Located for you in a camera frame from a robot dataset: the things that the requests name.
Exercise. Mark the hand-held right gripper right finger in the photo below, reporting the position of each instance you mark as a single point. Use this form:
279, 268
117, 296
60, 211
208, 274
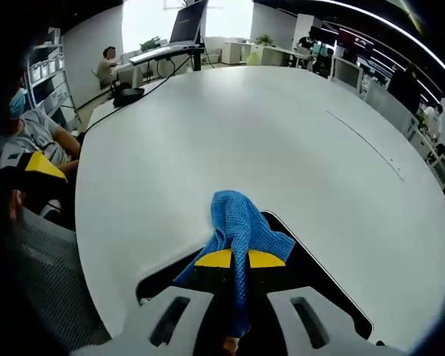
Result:
341, 333

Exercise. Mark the black laptop stand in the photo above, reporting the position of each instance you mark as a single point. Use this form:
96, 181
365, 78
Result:
197, 59

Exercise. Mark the ceiling light strip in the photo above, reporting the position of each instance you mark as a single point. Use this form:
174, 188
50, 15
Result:
411, 37

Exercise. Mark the blue cleaning cloth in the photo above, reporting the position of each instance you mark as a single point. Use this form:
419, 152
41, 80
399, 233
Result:
233, 215

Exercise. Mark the metal storage rack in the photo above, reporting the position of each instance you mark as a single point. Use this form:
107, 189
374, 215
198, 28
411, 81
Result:
44, 70

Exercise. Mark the red wall display screen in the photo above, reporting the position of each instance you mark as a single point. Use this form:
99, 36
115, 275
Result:
348, 36

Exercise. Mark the person's left hand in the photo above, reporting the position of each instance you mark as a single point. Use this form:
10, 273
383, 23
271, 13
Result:
15, 204

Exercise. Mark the open dark laptop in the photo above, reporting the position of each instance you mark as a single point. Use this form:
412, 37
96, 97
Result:
187, 22

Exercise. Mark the potted green plant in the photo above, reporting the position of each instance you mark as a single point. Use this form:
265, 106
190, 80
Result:
264, 39
150, 44

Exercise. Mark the white framed panel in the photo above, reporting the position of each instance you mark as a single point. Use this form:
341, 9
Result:
346, 72

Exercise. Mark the person's right hand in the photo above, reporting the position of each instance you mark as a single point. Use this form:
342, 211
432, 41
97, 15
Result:
231, 345

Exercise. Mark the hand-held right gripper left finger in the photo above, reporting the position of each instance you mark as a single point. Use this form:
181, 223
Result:
133, 333

